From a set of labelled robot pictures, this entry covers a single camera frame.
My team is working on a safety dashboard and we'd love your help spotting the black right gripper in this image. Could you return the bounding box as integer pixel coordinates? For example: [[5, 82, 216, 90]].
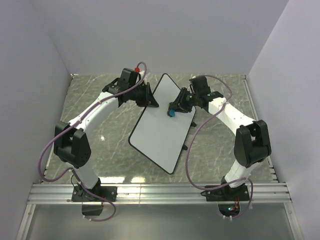
[[168, 87, 199, 114]]

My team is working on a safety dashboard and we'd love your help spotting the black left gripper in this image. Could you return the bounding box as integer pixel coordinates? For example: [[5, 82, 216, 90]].
[[130, 83, 159, 109]]

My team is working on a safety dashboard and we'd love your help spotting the blue whiteboard eraser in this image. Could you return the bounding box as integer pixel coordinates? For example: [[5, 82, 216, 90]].
[[167, 109, 175, 118]]

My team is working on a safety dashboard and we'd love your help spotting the white whiteboard black frame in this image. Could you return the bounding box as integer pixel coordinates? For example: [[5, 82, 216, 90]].
[[128, 73, 196, 174]]

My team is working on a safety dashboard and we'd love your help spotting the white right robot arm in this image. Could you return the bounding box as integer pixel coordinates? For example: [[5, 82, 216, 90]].
[[167, 74, 272, 200]]

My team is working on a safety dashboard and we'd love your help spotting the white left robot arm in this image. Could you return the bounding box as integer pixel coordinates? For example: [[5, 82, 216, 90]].
[[53, 67, 159, 201]]

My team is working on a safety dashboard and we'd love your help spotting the aluminium right side rail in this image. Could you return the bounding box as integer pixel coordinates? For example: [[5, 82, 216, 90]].
[[241, 74, 279, 183]]

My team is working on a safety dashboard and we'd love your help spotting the aluminium rail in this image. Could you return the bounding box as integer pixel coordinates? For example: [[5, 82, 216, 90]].
[[27, 182, 292, 205], [241, 74, 279, 183]]

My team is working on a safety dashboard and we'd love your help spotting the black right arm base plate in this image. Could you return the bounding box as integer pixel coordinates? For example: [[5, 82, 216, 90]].
[[200, 184, 250, 202]]

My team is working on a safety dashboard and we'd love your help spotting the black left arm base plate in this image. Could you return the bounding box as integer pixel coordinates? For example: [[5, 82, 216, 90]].
[[71, 185, 118, 202]]

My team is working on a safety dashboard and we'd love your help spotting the aluminium front rail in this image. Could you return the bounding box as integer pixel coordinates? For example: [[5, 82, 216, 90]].
[[27, 182, 292, 205]]

